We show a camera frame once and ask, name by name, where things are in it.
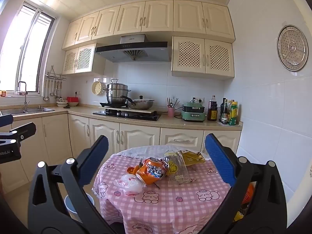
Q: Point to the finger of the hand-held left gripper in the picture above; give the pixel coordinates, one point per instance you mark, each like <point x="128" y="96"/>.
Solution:
<point x="6" y="120"/>
<point x="25" y="130"/>

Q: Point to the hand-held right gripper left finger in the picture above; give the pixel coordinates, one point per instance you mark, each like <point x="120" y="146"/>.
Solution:
<point x="95" y="156"/>

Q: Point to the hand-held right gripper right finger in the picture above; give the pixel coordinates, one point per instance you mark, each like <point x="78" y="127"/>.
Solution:
<point x="219" y="158"/>

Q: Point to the olive gold snack bag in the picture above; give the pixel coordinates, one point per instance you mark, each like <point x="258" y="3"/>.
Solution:
<point x="193" y="158"/>

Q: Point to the small orange wrapper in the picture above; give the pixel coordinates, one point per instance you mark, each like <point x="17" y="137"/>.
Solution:
<point x="131" y="170"/>

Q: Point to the clear plastic wrapper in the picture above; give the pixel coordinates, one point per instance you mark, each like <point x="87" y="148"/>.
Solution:
<point x="179" y="174"/>

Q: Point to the white plastic bag red print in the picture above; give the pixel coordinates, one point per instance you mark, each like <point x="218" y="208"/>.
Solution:
<point x="130" y="184"/>

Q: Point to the pale blue waste bin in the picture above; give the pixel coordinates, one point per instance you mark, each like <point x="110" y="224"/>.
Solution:
<point x="69" y="204"/>

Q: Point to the crushed orange soda can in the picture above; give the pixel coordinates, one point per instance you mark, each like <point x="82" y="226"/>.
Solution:
<point x="152" y="171"/>

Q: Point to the steel double sink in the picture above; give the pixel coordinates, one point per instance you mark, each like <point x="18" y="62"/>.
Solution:
<point x="36" y="109"/>

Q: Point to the steel kitchen faucet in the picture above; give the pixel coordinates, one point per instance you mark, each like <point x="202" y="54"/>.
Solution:
<point x="25" y="100"/>

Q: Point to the pink dish cloth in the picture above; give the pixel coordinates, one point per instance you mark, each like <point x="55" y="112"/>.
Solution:
<point x="20" y="93"/>

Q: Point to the white bottle tray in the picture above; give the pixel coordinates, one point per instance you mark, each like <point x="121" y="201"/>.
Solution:
<point x="240" y="123"/>

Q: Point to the dark bottle white label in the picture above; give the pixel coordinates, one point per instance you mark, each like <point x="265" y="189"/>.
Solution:
<point x="225" y="118"/>

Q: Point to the green yellow bottle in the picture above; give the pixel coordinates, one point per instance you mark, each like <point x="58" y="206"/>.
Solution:
<point x="233" y="117"/>

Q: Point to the orange plastic bag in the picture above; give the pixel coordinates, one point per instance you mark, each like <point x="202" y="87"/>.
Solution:
<point x="248" y="192"/>

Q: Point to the cream lower kitchen cabinets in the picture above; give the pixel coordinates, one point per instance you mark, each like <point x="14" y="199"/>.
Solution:
<point x="136" y="136"/>

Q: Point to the row of hanging utensils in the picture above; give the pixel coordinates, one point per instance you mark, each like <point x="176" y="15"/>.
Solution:
<point x="52" y="90"/>

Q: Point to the dark glass bottle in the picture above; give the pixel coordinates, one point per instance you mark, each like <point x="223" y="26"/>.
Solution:
<point x="222" y="109"/>

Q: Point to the green electric cooker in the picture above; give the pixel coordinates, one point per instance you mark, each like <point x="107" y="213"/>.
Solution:
<point x="193" y="115"/>

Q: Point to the cream bowl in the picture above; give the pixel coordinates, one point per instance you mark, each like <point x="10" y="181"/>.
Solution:
<point x="73" y="104"/>

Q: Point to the black gas stove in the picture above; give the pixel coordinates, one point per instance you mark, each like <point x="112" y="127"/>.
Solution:
<point x="136" y="116"/>

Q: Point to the beige kitchen countertop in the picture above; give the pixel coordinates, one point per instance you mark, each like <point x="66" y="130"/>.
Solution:
<point x="170" y="123"/>

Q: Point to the pink checkered tablecloth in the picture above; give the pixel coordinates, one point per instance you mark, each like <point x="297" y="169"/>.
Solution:
<point x="170" y="199"/>

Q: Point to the steel steamer pot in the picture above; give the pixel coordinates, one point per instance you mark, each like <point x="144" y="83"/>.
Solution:
<point x="117" y="93"/>

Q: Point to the pink utensil holder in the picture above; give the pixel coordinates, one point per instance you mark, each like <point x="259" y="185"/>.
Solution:
<point x="170" y="112"/>

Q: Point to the light wooden board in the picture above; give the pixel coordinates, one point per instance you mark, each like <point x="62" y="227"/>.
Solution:
<point x="146" y="111"/>

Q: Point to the yellow round colander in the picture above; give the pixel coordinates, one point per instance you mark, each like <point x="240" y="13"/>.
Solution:
<point x="97" y="87"/>

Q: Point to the steel wok with lid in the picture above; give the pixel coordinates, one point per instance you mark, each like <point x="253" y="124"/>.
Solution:
<point x="141" y="104"/>

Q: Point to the sliding kitchen window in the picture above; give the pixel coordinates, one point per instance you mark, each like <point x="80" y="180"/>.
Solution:
<point x="29" y="53"/>

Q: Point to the pink utensil cup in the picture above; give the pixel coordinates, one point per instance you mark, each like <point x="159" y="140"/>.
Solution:
<point x="171" y="102"/>

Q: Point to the cream lattice door cabinet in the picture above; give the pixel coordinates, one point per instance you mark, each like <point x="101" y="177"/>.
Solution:
<point x="192" y="53"/>
<point x="84" y="58"/>

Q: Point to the black range hood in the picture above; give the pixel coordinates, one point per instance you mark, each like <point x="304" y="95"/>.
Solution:
<point x="131" y="51"/>

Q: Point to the cream upper cabinet row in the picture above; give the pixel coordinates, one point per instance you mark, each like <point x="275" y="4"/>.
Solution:
<point x="158" y="17"/>

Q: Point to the white double wall outlet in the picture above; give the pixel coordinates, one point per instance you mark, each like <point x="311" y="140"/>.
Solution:
<point x="201" y="100"/>

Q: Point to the metal wall utensil rack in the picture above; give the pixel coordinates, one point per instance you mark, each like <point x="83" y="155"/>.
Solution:
<point x="56" y="76"/>

